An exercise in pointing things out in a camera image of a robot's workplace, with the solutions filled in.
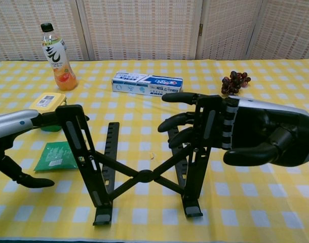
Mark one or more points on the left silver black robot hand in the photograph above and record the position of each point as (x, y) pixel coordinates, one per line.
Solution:
(12, 121)

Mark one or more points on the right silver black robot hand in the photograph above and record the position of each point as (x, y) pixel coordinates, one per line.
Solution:
(271, 131)

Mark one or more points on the black folding laptop stand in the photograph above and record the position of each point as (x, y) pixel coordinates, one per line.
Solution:
(144, 176)

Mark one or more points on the yellow white checkered tablecloth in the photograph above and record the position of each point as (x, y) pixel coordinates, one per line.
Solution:
(245, 197)

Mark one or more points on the green container with yellow lid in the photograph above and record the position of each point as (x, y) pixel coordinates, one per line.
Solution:
(48, 101)

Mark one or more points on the green foil sachet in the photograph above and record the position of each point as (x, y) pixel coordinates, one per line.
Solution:
(55, 157)

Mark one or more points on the dark red grape bunch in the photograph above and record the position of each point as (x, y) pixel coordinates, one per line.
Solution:
(233, 82)

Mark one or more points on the orange drink plastic bottle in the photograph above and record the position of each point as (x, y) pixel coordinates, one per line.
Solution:
(59, 63)

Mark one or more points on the small yellow crumb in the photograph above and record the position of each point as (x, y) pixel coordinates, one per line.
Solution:
(151, 155)

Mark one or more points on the blue white toothpaste box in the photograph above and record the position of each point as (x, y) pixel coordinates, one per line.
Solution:
(147, 84)

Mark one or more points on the beige woven folding screen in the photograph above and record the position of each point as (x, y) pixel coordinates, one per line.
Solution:
(141, 27)

